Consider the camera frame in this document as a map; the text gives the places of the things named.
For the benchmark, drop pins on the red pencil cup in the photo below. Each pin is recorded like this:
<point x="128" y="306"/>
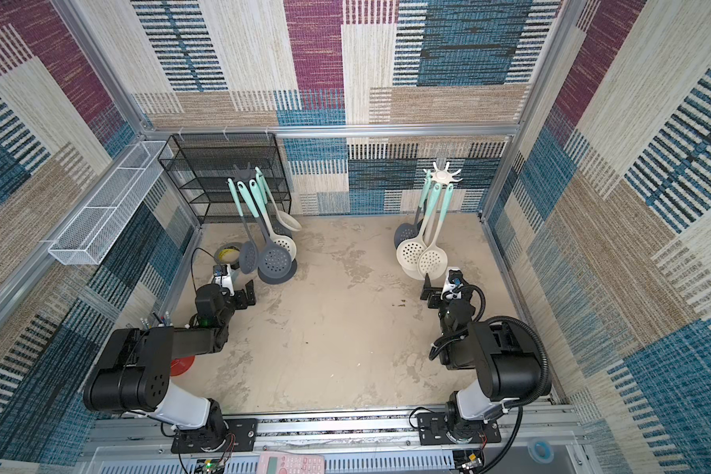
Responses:
<point x="181" y="366"/>

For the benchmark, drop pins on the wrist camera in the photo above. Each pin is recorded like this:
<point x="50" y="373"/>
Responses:
<point x="222" y="277"/>
<point x="453" y="285"/>

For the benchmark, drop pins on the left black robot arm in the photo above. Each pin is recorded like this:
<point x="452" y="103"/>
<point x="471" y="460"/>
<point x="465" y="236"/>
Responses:
<point x="133" y="375"/>

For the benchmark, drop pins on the black mesh shelf rack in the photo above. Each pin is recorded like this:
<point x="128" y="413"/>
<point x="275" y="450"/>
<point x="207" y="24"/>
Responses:
<point x="201" y="165"/>

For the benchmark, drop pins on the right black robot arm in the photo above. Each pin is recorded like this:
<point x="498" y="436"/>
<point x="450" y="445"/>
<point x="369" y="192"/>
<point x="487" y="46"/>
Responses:
<point x="507" y="355"/>

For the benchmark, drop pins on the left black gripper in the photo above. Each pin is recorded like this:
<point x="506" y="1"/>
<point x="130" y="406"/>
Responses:
<point x="241" y="296"/>

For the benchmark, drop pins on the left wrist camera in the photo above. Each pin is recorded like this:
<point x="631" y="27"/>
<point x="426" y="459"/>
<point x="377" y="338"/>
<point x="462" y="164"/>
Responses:
<point x="222" y="277"/>

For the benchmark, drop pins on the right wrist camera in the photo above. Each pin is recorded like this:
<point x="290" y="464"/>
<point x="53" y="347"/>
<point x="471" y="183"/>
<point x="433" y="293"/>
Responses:
<point x="453" y="285"/>

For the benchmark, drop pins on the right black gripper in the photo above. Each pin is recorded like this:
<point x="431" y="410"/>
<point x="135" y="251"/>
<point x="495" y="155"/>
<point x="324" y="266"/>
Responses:
<point x="432" y="290"/>

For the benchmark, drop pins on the white utensil rack stand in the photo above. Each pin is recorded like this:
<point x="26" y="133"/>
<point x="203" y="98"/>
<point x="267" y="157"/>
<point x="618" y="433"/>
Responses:
<point x="445" y="177"/>

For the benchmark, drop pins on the white skimmer mint handle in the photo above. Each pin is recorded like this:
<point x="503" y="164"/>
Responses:
<point x="285" y="219"/>

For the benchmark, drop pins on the grey utensil rack stand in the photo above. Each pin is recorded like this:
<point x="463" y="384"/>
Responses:
<point x="245" y="176"/>

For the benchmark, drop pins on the pink calculator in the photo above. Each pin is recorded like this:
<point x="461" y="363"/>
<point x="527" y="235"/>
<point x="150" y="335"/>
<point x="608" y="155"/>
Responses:
<point x="278" y="462"/>

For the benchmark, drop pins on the white wire wall basket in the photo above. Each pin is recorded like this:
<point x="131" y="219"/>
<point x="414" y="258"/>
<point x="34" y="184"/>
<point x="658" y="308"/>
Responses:
<point x="91" y="234"/>

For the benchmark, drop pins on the grey duct tape roll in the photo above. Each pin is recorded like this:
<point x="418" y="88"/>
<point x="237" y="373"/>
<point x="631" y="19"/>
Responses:
<point x="228" y="254"/>

